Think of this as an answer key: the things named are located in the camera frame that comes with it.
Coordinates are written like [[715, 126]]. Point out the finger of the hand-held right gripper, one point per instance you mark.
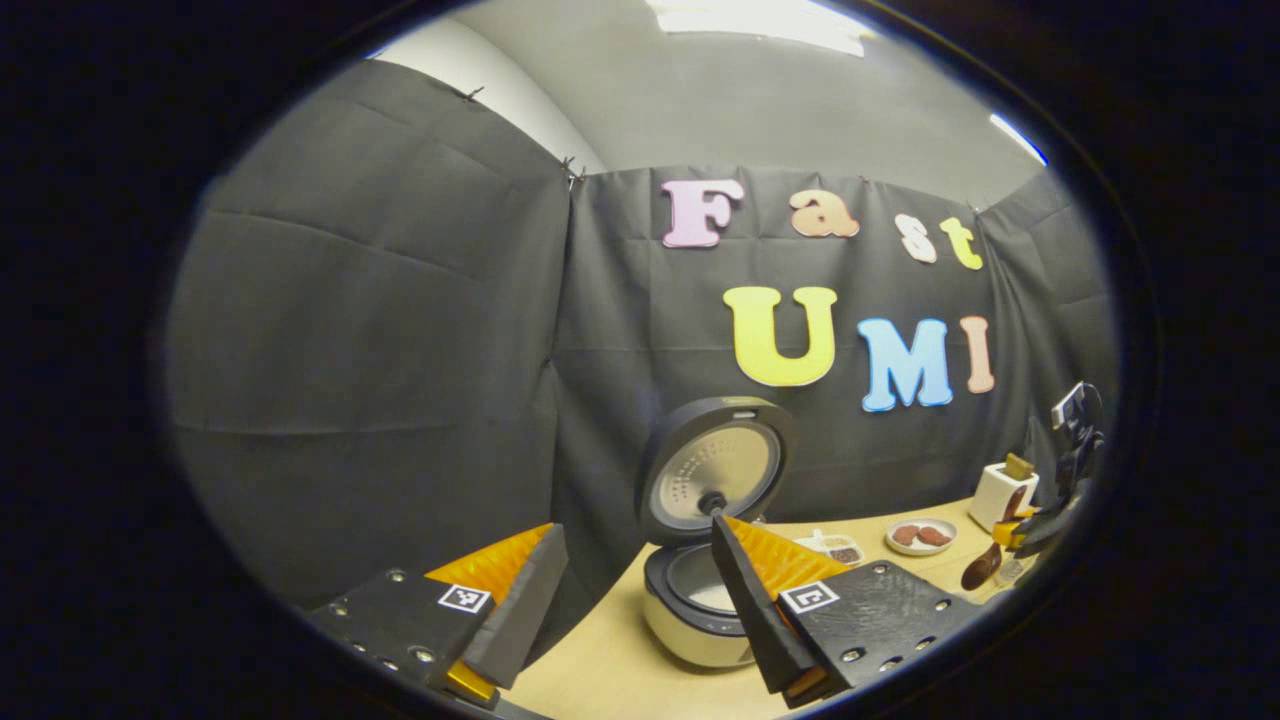
[[1050, 525]]

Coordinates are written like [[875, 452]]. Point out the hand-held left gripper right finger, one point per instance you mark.
[[755, 610]]

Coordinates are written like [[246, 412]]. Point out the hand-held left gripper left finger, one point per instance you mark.
[[525, 610]]

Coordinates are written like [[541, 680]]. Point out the heap of white rice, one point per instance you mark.
[[712, 597]]

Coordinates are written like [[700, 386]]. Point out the brown wooden spoon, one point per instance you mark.
[[980, 568]]

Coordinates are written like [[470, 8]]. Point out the dark grey rice cooker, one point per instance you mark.
[[700, 470]]

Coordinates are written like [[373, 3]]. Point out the white divided grain dish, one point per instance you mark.
[[840, 550]]

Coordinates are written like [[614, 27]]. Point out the red meat piece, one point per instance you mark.
[[906, 535], [934, 537]]

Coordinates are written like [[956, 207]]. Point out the round white plate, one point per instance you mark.
[[921, 550]]

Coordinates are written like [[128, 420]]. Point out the large ceiling light panel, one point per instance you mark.
[[760, 22]]

